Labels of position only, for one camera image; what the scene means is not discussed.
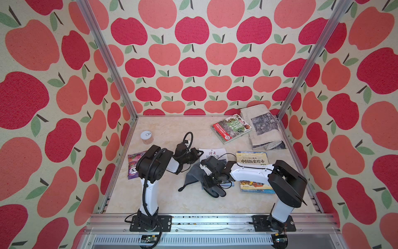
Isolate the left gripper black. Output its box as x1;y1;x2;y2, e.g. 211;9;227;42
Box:
181;148;204;166

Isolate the grey microfibre cloth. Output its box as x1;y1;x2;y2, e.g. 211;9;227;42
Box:
178;162;227;198

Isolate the blue science book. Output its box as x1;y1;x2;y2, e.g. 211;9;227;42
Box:
200;148;234;189

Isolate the blue sunflower magazine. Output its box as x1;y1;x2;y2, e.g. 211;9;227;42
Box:
239;150;277;195

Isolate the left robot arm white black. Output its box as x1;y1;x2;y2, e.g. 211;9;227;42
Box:
136;142;204;226

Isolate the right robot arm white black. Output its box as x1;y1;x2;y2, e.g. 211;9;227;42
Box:
201;156;307;232

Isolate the red green book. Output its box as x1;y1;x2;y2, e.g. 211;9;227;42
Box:
210;114;252;144

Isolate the white round tape roll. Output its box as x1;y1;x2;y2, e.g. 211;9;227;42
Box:
140;130;154;145

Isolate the folded newspaper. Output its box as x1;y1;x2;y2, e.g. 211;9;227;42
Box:
240;104;286;150

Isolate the purple candy bag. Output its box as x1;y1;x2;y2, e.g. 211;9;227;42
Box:
127;151;147;179

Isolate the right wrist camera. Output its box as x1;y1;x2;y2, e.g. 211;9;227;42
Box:
201;156;226;173

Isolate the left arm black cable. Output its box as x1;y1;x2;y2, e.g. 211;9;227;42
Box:
141;131;194;225

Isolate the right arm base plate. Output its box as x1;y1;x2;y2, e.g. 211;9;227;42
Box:
251;215;296;233

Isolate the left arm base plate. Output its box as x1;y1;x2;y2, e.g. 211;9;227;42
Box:
130;214;173;232

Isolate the aluminium front rail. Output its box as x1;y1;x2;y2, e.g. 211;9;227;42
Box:
77;213;348;249

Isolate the right aluminium frame post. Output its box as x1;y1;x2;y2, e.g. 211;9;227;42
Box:
277;0;352;121

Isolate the aluminium frame post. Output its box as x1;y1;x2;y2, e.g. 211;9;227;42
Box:
77;0;138;121
277;0;352;121

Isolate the left aluminium frame post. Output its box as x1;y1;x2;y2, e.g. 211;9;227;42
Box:
77;0;138;121

